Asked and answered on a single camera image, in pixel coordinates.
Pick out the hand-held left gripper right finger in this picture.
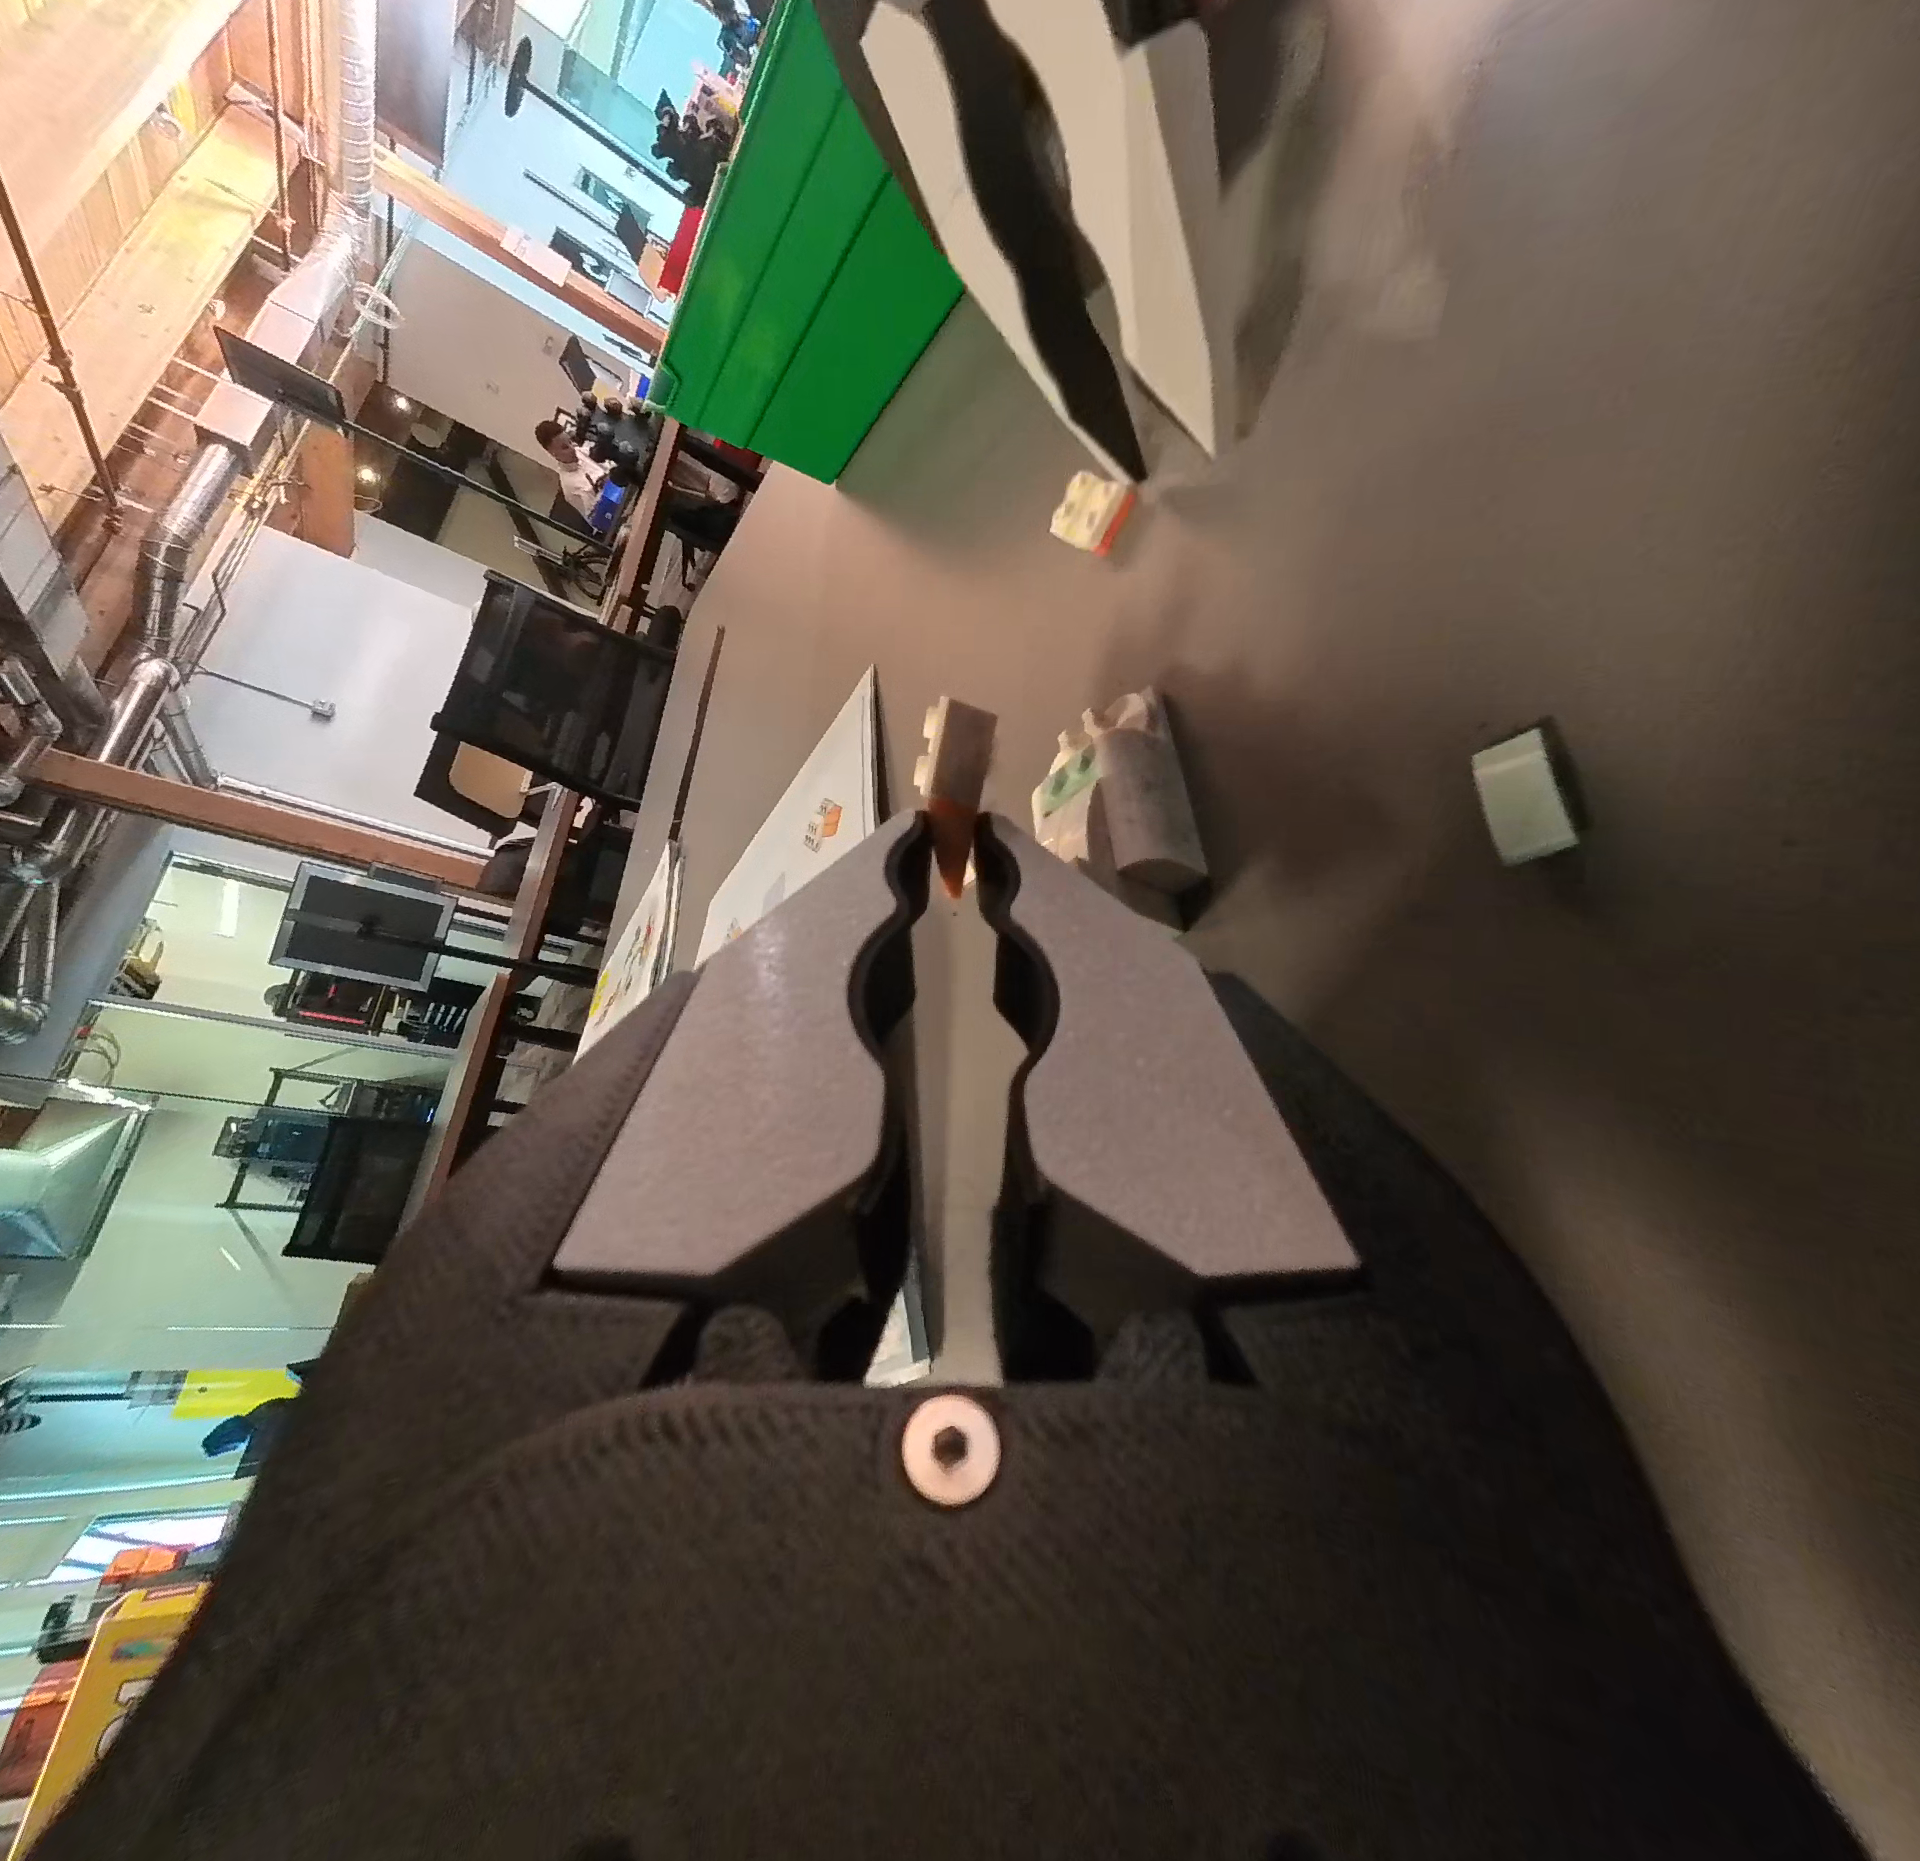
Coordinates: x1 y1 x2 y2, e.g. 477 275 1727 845
972 814 1367 1341

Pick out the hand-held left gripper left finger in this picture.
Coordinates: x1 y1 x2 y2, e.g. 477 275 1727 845
546 811 921 1341

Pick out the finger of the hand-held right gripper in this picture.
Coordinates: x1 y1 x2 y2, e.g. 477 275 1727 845
857 0 1149 487
960 0 1329 461

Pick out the small cream square lego brick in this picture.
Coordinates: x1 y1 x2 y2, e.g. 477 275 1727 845
1049 470 1138 558

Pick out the orange and cream lego assembly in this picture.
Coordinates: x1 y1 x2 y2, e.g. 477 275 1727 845
912 695 1002 903

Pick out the large cream lego assembly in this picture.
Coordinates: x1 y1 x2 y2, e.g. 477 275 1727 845
1027 687 1212 892

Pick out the small pale lego slope block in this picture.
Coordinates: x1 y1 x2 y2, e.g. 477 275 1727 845
1470 719 1585 866

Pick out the yellow lego set box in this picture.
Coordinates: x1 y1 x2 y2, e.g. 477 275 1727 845
0 1582 212 1861

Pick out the green plastic bin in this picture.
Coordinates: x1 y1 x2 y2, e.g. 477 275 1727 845
643 0 970 487

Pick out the long brown table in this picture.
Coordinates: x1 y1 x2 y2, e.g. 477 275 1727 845
433 421 773 1189

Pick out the black mesh chair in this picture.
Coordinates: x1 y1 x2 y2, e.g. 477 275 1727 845
412 571 677 851

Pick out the cluster of metal ceiling pipes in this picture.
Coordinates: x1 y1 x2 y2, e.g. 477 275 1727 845
0 661 168 1045

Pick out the silver flexible duct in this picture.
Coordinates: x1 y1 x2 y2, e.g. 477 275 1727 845
89 443 249 761

